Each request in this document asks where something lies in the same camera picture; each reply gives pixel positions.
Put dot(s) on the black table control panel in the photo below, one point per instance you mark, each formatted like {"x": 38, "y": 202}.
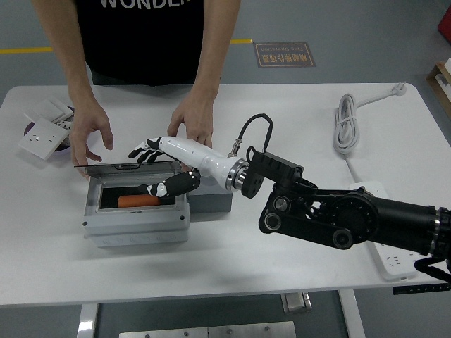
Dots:
{"x": 423, "y": 288}

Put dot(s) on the white blank switch plate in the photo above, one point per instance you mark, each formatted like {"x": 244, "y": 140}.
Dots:
{"x": 46, "y": 108}

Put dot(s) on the smoky transparent box lid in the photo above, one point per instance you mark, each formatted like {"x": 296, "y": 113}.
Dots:
{"x": 105, "y": 170}

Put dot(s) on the person's left forearm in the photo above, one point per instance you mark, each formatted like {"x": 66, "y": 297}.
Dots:
{"x": 218, "y": 45}

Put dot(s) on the orange cylinder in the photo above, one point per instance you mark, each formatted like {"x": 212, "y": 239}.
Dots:
{"x": 135, "y": 201}

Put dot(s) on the metal base plate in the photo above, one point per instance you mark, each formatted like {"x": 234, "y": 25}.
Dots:
{"x": 211, "y": 331}

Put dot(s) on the white perforated socket panel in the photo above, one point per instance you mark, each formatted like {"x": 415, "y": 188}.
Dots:
{"x": 65, "y": 124}

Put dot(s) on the brown floor sign sticker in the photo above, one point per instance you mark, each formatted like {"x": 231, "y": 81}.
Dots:
{"x": 284, "y": 54}

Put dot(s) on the white wall socket plate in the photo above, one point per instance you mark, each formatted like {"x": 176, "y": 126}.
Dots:
{"x": 42, "y": 139}

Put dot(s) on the white power strip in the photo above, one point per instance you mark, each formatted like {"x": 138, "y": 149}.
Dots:
{"x": 394, "y": 262}

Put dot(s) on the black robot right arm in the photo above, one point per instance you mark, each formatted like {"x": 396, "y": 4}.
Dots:
{"x": 352, "y": 218}

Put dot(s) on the grey plastic junction box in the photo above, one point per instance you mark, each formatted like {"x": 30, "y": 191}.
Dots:
{"x": 141, "y": 225}

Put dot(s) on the white table leg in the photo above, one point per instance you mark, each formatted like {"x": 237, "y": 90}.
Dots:
{"x": 87, "y": 322}
{"x": 352, "y": 317}

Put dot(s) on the person's left hand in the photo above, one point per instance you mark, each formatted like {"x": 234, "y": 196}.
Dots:
{"x": 195, "y": 116}

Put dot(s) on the wooden crate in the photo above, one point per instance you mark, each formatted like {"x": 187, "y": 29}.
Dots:
{"x": 438, "y": 79}

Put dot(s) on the person's right hand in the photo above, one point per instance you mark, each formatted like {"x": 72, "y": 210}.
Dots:
{"x": 86, "y": 123}

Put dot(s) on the dark grey cube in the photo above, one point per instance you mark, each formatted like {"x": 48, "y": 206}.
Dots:
{"x": 211, "y": 204}

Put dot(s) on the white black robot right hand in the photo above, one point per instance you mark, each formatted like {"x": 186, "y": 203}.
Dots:
{"x": 190, "y": 155}

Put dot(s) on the person's right forearm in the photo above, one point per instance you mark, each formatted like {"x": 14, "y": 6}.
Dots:
{"x": 65, "y": 45}

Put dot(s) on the person's body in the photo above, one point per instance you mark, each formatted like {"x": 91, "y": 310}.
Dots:
{"x": 141, "y": 38}

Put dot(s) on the red box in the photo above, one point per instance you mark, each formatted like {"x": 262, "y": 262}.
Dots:
{"x": 445, "y": 21}

